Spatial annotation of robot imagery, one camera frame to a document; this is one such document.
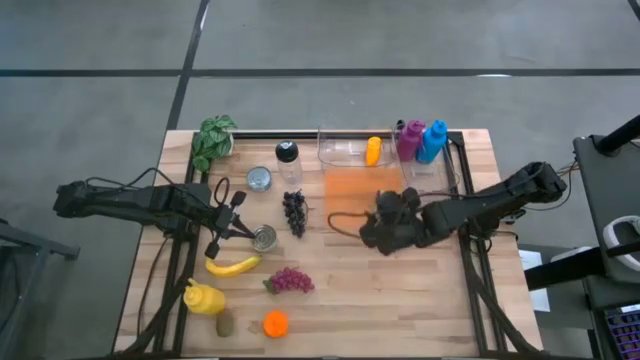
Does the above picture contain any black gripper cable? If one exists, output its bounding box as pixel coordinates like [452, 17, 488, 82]
[327, 211, 374, 239]
[213, 176, 232, 207]

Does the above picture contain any grey metal stand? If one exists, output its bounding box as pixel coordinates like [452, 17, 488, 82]
[0, 218, 81, 360]

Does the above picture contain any brown toy kiwi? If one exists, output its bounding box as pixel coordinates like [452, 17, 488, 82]
[215, 308, 235, 338]

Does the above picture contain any clear plastic bin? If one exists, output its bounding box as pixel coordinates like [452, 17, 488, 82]
[317, 124, 397, 170]
[392, 122, 461, 196]

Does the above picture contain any white headset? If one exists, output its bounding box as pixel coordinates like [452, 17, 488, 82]
[602, 214, 640, 274]

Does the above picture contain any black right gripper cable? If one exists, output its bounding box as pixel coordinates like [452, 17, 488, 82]
[327, 211, 374, 239]

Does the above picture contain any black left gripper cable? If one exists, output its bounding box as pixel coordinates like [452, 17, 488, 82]
[213, 176, 232, 207]

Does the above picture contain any orange round toy fruit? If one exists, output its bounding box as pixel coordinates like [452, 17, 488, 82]
[262, 310, 290, 339]

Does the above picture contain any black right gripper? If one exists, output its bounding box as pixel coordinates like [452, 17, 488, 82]
[359, 189, 429, 256]

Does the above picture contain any clear bottle with black lid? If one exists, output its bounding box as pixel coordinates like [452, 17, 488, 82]
[274, 140, 304, 191]

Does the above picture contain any white paper sheet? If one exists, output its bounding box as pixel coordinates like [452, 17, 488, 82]
[517, 248, 551, 314]

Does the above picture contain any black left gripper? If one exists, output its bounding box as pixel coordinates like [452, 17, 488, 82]
[205, 190, 256, 260]

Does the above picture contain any blue tuna can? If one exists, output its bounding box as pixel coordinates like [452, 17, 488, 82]
[251, 224, 279, 254]
[246, 166, 274, 193]

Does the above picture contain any black aluminium rig frame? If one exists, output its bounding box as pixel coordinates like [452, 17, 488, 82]
[112, 129, 546, 360]

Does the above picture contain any orange yellow toy food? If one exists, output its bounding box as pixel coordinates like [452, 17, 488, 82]
[364, 136, 384, 167]

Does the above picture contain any dark purple toy grape bunch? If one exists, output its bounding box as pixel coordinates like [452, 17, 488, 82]
[282, 189, 309, 239]

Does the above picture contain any yellow toy banana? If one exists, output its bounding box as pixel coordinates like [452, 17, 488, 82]
[204, 254, 263, 279]

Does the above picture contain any backlit keyboard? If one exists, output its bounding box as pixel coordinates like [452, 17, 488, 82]
[603, 303, 640, 360]

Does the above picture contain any black equipment cart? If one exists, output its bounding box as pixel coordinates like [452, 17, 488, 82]
[522, 113, 640, 311]

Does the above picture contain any yellow mustard squeeze bottle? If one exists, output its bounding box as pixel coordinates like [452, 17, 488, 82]
[182, 278, 227, 316]

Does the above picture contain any blue squeeze bottle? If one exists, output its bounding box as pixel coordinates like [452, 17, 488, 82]
[415, 119, 449, 165]

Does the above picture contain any magenta squeeze bottle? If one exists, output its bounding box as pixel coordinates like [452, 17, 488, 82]
[396, 119, 427, 163]

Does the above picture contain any red toy grape bunch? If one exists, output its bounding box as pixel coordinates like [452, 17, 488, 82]
[262, 266, 316, 295]

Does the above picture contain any green potted plant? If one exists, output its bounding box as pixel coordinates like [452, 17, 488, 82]
[191, 114, 239, 174]

